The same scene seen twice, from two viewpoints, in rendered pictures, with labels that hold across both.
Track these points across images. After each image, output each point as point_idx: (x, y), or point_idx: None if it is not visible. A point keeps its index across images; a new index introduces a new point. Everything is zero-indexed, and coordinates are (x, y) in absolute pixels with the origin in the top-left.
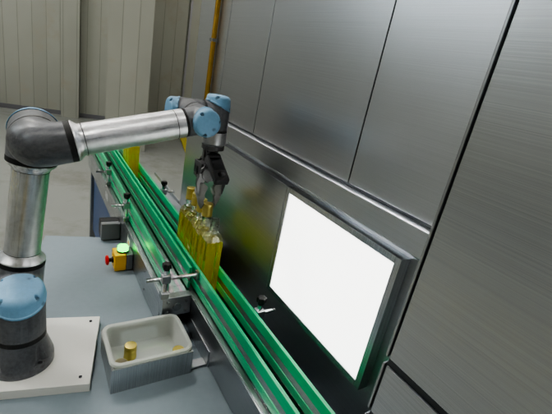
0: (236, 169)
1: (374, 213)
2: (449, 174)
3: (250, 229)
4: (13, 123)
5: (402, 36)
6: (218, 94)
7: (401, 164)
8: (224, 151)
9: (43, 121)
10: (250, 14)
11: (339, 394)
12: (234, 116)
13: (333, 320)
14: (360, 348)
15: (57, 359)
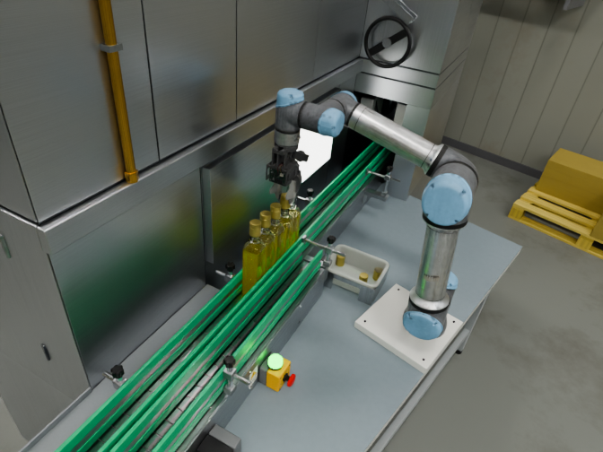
0: (240, 167)
1: (330, 81)
2: (342, 40)
3: (267, 187)
4: (476, 170)
5: None
6: (290, 91)
7: (330, 49)
8: (217, 171)
9: (458, 154)
10: None
11: (317, 180)
12: (201, 127)
13: (320, 151)
14: (330, 143)
15: (403, 308)
